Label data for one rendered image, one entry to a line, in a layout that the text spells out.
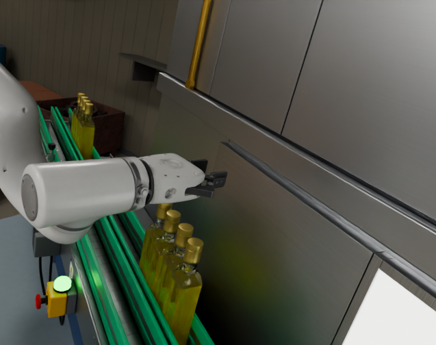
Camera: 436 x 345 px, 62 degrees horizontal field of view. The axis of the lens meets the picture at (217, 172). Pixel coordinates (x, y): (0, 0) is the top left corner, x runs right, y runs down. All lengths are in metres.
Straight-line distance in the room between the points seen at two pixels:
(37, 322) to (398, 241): 1.13
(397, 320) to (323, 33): 0.49
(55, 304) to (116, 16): 4.20
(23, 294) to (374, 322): 1.18
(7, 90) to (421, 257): 0.60
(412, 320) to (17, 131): 0.60
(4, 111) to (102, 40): 4.61
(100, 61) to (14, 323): 4.16
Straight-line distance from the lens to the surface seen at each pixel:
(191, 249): 0.75
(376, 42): 0.66
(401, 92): 0.61
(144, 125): 4.58
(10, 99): 0.56
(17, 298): 1.48
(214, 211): 0.92
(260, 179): 0.77
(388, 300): 0.61
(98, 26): 5.21
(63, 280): 1.11
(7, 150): 0.59
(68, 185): 0.49
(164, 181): 0.56
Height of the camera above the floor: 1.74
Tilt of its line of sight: 21 degrees down
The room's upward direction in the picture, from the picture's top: 14 degrees clockwise
